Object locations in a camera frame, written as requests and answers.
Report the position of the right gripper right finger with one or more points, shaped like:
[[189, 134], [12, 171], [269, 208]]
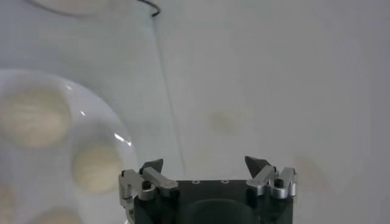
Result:
[[262, 179]]

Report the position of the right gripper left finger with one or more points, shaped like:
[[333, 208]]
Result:
[[158, 181]]

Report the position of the white steamed baozi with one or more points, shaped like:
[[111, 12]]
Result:
[[58, 218], [3, 204], [33, 117], [97, 169]]

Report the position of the white round plate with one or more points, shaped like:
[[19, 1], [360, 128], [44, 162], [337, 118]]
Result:
[[91, 121]]

